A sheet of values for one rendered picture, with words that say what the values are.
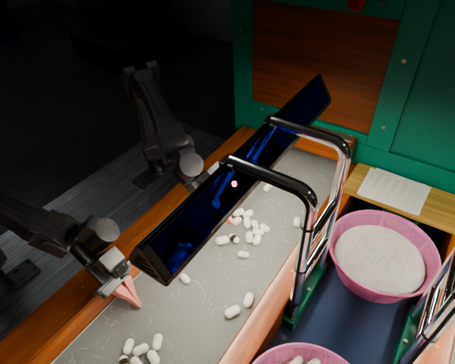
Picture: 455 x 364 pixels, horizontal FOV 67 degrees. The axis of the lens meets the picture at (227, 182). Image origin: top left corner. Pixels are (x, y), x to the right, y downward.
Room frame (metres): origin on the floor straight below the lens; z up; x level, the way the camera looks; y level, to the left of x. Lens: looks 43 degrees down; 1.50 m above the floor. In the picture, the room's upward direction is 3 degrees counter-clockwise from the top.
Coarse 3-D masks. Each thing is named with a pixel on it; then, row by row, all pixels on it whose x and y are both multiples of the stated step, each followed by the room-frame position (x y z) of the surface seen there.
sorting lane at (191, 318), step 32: (288, 160) 0.92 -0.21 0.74; (320, 160) 0.91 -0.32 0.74; (256, 192) 0.77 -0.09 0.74; (288, 192) 0.76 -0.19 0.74; (320, 192) 0.76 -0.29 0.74; (224, 224) 0.65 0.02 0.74; (288, 224) 0.64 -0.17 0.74; (224, 256) 0.54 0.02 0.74; (256, 256) 0.53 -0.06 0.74; (160, 288) 0.46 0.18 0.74; (192, 288) 0.45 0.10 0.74; (224, 288) 0.45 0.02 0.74; (256, 288) 0.44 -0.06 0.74; (96, 320) 0.38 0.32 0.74; (128, 320) 0.38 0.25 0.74; (160, 320) 0.37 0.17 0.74; (192, 320) 0.37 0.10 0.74; (224, 320) 0.37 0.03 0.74; (64, 352) 0.32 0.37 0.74; (96, 352) 0.31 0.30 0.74; (160, 352) 0.30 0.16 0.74; (192, 352) 0.30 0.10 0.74; (224, 352) 0.29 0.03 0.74
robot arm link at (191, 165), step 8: (160, 144) 0.70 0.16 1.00; (192, 144) 0.72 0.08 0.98; (160, 152) 0.70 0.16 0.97; (176, 152) 0.65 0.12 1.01; (184, 152) 0.63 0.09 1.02; (192, 152) 0.64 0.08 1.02; (168, 160) 0.67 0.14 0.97; (184, 160) 0.62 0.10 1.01; (192, 160) 0.62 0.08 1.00; (200, 160) 0.62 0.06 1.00; (176, 168) 0.63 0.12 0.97; (184, 168) 0.60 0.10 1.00; (192, 168) 0.61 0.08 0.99; (200, 168) 0.61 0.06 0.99; (184, 176) 0.61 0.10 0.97; (192, 176) 0.59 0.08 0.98
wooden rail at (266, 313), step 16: (320, 208) 0.67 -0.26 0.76; (288, 256) 0.51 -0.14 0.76; (288, 272) 0.46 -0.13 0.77; (272, 288) 0.42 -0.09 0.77; (288, 288) 0.42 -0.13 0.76; (256, 304) 0.39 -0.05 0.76; (272, 304) 0.38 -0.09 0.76; (288, 304) 0.40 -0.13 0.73; (256, 320) 0.35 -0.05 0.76; (272, 320) 0.35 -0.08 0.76; (240, 336) 0.32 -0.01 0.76; (256, 336) 0.31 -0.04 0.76; (272, 336) 0.34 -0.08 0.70; (240, 352) 0.28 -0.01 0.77; (256, 352) 0.28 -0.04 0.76
